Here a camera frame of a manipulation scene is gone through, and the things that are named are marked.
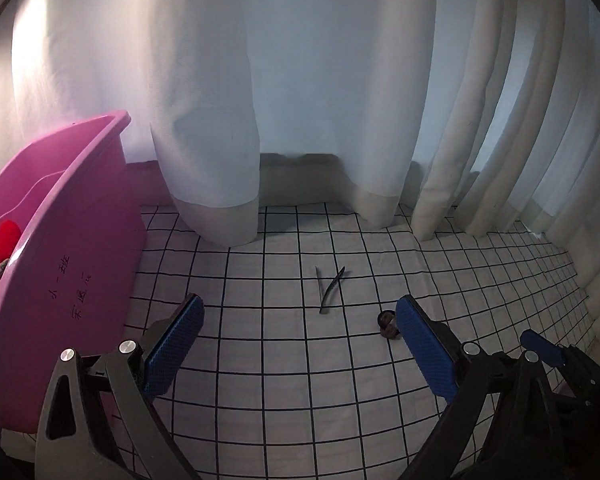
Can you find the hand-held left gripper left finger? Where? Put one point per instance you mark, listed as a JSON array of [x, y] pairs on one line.
[[175, 340]]

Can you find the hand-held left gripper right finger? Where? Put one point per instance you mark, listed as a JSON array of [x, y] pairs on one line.
[[425, 347]]

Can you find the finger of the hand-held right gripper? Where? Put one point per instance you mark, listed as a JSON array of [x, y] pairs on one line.
[[547, 350]]

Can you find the purple hair scrunchie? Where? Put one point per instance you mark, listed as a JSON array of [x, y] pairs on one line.
[[387, 327]]

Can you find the thin black hair clip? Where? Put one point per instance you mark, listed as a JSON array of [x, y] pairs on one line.
[[328, 300]]

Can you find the pink plastic storage bin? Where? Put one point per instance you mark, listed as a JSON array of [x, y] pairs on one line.
[[70, 285]]

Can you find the pink fuzzy strawberry headband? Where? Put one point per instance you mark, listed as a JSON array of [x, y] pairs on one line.
[[7, 240]]

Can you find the white black checkered tablecloth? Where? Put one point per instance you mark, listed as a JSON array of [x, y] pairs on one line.
[[290, 385]]

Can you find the white curtain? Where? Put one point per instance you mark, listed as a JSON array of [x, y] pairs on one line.
[[205, 85]]

